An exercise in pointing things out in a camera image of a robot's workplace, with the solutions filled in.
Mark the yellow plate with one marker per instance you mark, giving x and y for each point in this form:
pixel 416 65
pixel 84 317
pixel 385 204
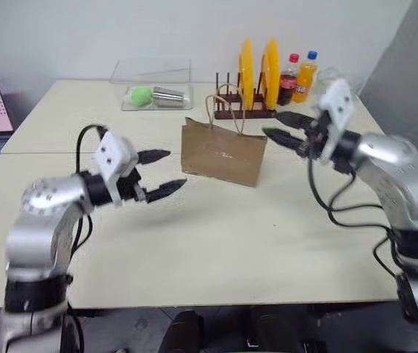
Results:
pixel 246 73
pixel 272 73

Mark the clear plastic bottle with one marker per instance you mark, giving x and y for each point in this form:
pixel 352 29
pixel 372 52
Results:
pixel 324 79

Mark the green fuzzy ball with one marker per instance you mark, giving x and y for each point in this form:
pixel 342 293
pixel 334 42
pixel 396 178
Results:
pixel 140 96

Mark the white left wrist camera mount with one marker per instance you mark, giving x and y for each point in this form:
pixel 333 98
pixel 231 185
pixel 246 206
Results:
pixel 115 154

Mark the brown wooden dish rack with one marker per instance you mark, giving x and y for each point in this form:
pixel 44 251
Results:
pixel 230 110

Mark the steel cup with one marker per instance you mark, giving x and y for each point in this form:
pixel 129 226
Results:
pixel 170 96

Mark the orange soda bottle blue cap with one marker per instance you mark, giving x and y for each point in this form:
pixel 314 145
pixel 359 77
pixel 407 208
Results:
pixel 305 81

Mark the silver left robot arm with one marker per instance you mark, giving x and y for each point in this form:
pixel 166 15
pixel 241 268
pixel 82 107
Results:
pixel 43 235

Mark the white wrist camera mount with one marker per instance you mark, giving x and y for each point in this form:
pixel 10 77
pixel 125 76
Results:
pixel 339 106
pixel 115 154

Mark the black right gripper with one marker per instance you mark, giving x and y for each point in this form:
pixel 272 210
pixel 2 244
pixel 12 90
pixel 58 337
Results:
pixel 317 141

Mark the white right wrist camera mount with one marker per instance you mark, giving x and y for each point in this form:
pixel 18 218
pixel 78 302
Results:
pixel 339 106

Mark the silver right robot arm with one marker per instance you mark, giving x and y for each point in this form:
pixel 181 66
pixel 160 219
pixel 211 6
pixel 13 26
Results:
pixel 403 176

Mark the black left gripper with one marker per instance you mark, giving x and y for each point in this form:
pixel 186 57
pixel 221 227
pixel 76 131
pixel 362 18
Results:
pixel 131 185

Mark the clear plastic box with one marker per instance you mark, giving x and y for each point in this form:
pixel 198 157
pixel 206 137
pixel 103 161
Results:
pixel 157 73

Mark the brown paper bag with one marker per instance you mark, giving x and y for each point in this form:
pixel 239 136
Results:
pixel 223 156

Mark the cola bottle red cap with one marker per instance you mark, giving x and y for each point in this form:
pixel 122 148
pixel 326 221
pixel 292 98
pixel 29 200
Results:
pixel 287 84

